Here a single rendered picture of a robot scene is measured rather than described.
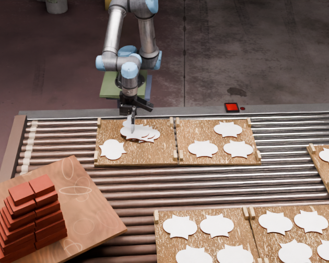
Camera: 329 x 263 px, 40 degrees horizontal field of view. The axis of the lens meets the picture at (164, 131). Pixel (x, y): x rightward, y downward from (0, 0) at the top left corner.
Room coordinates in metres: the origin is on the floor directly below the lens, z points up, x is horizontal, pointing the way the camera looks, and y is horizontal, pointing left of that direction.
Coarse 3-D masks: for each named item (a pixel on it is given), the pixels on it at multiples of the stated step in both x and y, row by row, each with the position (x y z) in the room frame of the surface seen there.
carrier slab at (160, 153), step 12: (108, 120) 1.91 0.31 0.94; (120, 120) 1.91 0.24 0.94; (144, 120) 1.92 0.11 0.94; (156, 120) 1.93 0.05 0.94; (168, 120) 1.93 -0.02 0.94; (108, 132) 1.81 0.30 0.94; (168, 132) 1.83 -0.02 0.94; (96, 144) 1.71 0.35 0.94; (132, 144) 1.72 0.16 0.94; (144, 144) 1.72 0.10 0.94; (156, 144) 1.73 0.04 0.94; (168, 144) 1.73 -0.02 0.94; (132, 156) 1.63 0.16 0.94; (144, 156) 1.63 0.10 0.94; (156, 156) 1.64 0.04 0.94; (168, 156) 1.64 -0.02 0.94
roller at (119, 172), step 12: (156, 168) 1.57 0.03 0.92; (168, 168) 1.57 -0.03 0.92; (180, 168) 1.58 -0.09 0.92; (192, 168) 1.58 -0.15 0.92; (204, 168) 1.58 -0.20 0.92; (216, 168) 1.59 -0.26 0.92; (228, 168) 1.59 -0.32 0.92; (240, 168) 1.60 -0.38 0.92; (252, 168) 1.60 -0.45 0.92; (264, 168) 1.61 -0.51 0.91; (276, 168) 1.61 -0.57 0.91; (288, 168) 1.62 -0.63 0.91; (300, 168) 1.62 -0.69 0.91; (312, 168) 1.63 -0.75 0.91
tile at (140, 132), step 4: (124, 128) 1.81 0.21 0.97; (128, 128) 1.81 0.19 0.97; (136, 128) 1.81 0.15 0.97; (140, 128) 1.81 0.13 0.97; (144, 128) 1.81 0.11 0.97; (120, 132) 1.78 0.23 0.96; (124, 132) 1.78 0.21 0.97; (128, 132) 1.78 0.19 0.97; (136, 132) 1.78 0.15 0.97; (140, 132) 1.78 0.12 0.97; (144, 132) 1.78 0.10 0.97; (148, 132) 1.79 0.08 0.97; (124, 136) 1.75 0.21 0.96; (128, 136) 1.75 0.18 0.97; (132, 136) 1.75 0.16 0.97; (136, 136) 1.75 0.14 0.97; (140, 136) 1.75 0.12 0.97; (144, 136) 1.75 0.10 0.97; (140, 140) 1.72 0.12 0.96
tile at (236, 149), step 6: (228, 144) 1.74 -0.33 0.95; (234, 144) 1.74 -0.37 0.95; (240, 144) 1.74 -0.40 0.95; (228, 150) 1.69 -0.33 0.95; (234, 150) 1.69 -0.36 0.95; (240, 150) 1.70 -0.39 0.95; (246, 150) 1.70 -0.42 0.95; (252, 150) 1.70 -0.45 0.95; (234, 156) 1.65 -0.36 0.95; (240, 156) 1.65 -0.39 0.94; (246, 156) 1.65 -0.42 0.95
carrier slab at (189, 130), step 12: (180, 120) 1.94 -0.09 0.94; (192, 120) 1.94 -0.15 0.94; (204, 120) 1.95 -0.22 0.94; (216, 120) 1.95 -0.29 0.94; (228, 120) 1.95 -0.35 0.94; (240, 120) 1.96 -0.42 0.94; (180, 132) 1.83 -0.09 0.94; (192, 132) 1.84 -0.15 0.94; (204, 132) 1.84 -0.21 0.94; (180, 144) 1.74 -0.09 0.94; (216, 144) 1.75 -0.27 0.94; (252, 144) 1.76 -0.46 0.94; (192, 156) 1.65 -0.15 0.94; (216, 156) 1.66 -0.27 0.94; (228, 156) 1.66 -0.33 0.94; (252, 156) 1.67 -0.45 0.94
